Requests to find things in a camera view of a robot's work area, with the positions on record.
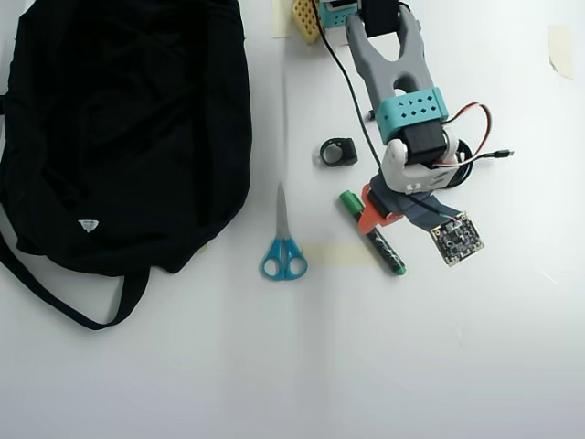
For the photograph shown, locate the green black marker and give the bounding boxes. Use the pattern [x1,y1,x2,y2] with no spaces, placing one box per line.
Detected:
[338,190,408,277]

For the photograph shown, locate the black fabric bag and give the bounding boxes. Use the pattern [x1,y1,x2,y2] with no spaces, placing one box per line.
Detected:
[0,0,254,331]

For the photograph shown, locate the yellow perforated robot base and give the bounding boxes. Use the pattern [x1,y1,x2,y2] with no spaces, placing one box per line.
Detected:
[292,0,322,47]

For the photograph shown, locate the black plastic ring clip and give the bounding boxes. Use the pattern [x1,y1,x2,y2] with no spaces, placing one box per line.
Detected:
[318,136,358,168]

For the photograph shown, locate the torn masking tape piece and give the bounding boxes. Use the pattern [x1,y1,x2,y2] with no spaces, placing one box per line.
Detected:
[547,25,575,81]

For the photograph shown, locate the long masking tape strip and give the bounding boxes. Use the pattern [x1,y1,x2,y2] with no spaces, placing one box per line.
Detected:
[302,241,377,269]

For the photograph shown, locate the coiled black USB cable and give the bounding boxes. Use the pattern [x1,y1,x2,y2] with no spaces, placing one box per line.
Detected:
[450,139,516,189]

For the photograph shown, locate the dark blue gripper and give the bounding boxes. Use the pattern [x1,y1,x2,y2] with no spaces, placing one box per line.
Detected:
[356,175,463,235]

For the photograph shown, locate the camera circuit board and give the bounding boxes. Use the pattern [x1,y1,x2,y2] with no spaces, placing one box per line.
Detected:
[429,210,486,269]

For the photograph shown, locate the black camera cable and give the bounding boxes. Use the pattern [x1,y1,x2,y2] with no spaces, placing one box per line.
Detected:
[312,0,458,221]

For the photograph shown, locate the blue handled scissors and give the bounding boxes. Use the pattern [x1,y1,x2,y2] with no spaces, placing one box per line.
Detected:
[259,181,308,281]

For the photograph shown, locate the red white servo wires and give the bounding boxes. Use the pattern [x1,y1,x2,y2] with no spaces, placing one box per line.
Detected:
[438,103,494,166]

